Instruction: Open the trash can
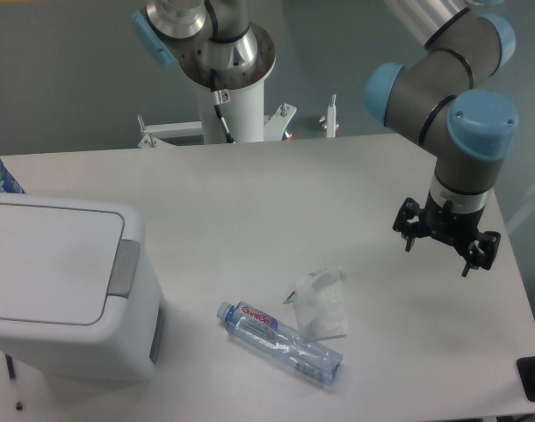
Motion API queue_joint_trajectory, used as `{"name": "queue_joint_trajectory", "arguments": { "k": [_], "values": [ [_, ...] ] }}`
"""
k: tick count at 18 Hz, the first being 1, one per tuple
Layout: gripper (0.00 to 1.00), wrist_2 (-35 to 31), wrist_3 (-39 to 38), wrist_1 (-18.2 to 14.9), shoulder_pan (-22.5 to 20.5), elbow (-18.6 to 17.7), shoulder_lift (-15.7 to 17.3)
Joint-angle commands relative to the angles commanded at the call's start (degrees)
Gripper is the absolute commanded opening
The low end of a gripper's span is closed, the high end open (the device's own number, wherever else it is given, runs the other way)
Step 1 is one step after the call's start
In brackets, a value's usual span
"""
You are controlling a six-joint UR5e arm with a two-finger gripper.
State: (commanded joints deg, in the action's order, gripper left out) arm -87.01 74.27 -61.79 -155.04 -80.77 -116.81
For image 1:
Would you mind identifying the white push-lid trash can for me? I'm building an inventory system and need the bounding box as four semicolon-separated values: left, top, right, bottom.
0;193;165;382

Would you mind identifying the clear crumpled plastic bag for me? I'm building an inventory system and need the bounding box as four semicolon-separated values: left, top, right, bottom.
283;266;349;341

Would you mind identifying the clear plastic water bottle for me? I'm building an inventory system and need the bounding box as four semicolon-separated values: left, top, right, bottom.
216;302;343;385

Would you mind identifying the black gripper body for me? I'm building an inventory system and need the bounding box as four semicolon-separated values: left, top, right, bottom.
424;192;487;256

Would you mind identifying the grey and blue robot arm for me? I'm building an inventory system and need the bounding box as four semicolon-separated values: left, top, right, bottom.
363;1;519;271

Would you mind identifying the white stand leg with foot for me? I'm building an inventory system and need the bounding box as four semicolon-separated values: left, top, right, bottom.
319;94;340;138

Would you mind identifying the black device at table edge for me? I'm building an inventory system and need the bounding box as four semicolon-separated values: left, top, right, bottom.
517;356;535;403

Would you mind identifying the black pen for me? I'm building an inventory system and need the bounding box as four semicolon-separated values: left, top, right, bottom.
4;354;24;411

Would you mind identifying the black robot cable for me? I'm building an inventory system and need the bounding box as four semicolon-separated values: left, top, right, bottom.
208;68;237;144

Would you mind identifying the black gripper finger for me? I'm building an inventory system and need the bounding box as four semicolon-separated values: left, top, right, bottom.
393;198;427;251
461;231;501;277

